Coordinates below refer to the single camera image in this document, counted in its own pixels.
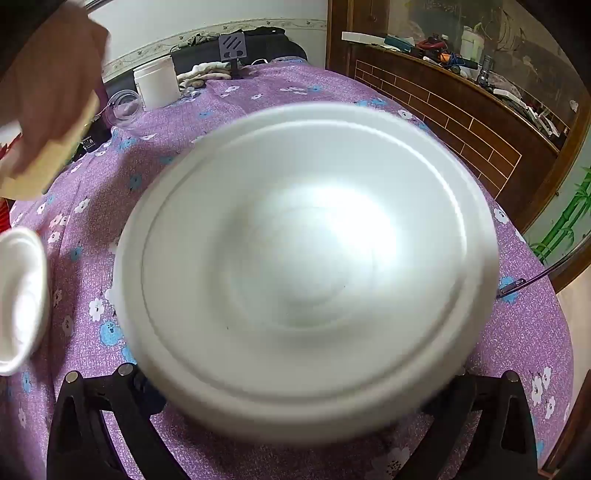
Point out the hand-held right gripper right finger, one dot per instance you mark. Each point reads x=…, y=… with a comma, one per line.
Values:
x=461, y=401

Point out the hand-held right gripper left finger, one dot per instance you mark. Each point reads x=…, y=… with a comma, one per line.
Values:
x=134, y=401

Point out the small white bowl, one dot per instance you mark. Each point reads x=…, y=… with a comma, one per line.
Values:
x=21, y=300

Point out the large white bowl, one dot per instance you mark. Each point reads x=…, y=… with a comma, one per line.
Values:
x=300, y=277

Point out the cream plastic bowls stack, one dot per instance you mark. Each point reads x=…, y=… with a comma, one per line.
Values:
x=41, y=170

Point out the person's left hand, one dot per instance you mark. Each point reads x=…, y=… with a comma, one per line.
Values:
x=51, y=83

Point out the purple floral tablecloth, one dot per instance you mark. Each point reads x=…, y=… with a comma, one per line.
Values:
x=521, y=360

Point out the wooden brick-pattern cabinet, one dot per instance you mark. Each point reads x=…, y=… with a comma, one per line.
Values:
x=461, y=129

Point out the clear glass jar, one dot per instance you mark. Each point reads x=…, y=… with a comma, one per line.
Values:
x=122, y=108

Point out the white plastic jar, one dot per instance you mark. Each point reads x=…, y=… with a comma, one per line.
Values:
x=157, y=87

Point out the white cloth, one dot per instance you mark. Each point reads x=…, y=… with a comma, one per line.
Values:
x=205, y=71

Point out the white plastic bottle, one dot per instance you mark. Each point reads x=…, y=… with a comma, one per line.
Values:
x=473, y=41

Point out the grey phone stand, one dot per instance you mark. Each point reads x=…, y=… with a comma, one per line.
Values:
x=233, y=46

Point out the white and teal box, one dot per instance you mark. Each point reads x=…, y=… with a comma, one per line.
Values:
x=374, y=39

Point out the black leather sofa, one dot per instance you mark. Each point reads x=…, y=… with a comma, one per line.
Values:
x=272, y=46

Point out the bamboo wall sticker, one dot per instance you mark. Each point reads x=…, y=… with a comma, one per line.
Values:
x=570, y=217

